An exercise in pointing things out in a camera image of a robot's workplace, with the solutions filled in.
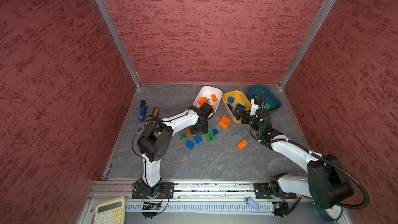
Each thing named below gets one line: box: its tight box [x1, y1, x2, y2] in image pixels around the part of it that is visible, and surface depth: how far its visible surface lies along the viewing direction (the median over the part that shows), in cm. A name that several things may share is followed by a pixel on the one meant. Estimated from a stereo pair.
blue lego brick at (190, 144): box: [185, 140, 195, 150], surface depth 91 cm
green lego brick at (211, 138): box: [207, 134, 216, 143], surface depth 92 cm
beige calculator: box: [93, 196, 126, 224], surface depth 68 cm
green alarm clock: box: [314, 203, 344, 222], surface depth 67 cm
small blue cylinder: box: [245, 196, 260, 210], surface depth 71 cm
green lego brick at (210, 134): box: [207, 127, 215, 139], surface depth 94 cm
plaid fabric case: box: [146, 106, 160, 120], surface depth 102 cm
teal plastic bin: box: [247, 84, 282, 112], surface depth 114 cm
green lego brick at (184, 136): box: [180, 131, 188, 142], surface depth 91 cm
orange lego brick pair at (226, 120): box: [220, 115, 232, 125], surface depth 102 cm
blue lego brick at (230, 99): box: [227, 96, 235, 105], surface depth 112 cm
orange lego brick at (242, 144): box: [236, 138, 249, 151], surface depth 91 cm
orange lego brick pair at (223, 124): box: [217, 120, 230, 130], surface depth 99 cm
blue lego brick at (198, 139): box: [193, 134, 203, 145], surface depth 94 cm
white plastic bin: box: [192, 85, 224, 112], surface depth 113 cm
